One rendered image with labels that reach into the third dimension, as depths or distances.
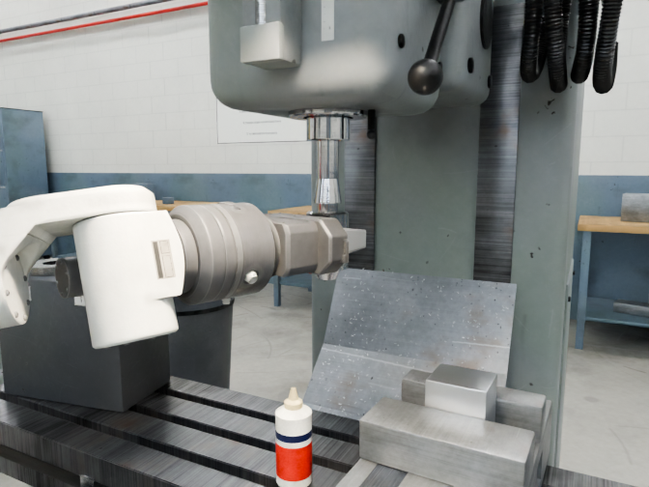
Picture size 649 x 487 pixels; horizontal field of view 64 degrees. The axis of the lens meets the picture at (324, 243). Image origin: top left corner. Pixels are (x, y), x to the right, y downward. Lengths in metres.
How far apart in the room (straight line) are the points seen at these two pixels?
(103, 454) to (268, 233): 0.38
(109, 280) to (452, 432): 0.32
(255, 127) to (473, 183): 4.93
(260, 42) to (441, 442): 0.38
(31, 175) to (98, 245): 7.46
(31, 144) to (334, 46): 7.49
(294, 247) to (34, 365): 0.53
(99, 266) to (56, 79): 7.64
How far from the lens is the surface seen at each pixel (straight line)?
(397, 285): 0.94
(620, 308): 4.27
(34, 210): 0.43
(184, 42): 6.45
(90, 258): 0.42
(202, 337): 2.43
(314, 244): 0.50
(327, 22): 0.48
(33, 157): 7.90
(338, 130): 0.55
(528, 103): 0.89
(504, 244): 0.89
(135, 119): 6.89
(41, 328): 0.88
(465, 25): 0.66
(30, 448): 0.84
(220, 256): 0.44
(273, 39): 0.46
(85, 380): 0.85
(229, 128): 5.93
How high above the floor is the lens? 1.25
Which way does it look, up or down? 8 degrees down
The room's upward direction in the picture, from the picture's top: straight up
